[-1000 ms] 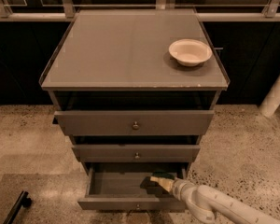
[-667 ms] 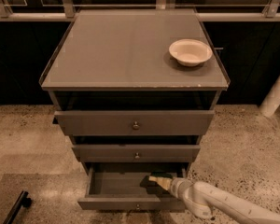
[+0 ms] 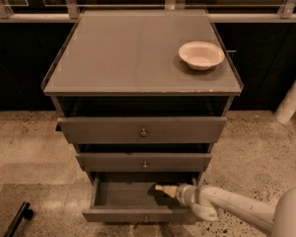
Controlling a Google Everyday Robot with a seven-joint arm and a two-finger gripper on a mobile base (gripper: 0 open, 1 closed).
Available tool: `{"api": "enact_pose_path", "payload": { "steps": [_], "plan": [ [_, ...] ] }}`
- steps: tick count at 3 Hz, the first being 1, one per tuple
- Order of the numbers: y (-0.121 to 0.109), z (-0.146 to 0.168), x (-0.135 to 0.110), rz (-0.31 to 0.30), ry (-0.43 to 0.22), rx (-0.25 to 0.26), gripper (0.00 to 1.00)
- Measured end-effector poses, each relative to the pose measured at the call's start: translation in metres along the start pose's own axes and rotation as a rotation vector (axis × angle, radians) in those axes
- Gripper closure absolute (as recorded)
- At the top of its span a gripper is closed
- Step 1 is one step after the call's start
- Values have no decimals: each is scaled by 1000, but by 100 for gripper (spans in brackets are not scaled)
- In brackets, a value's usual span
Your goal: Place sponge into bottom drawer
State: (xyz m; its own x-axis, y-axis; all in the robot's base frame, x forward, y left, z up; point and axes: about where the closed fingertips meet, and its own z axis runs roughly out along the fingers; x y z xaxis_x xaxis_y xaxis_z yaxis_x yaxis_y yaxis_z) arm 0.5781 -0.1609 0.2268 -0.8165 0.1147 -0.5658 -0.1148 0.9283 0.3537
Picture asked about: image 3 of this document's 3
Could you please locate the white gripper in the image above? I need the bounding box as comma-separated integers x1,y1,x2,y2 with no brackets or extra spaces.
155,184,197,206

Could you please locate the white bowl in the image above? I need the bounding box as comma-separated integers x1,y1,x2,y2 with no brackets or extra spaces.
179,41,225,71

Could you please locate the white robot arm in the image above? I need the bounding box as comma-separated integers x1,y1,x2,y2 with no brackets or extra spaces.
156,79,296,237

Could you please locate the grey bottom drawer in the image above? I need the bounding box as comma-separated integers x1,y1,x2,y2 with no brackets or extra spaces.
83,172,199,224

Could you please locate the grey drawer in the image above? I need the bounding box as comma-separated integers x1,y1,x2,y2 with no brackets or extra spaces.
76,153,211,172
58,117,226,144
83,172,199,224

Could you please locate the grey middle drawer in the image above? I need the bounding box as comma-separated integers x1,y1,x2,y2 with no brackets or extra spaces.
76,153,211,172

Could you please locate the grey drawer cabinet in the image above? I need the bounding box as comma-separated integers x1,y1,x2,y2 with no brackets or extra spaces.
40,9,244,224

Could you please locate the grey top drawer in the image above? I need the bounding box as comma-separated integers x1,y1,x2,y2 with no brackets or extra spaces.
58,117,226,144

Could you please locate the black bar on floor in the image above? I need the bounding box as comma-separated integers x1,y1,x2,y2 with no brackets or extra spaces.
3,201,34,237

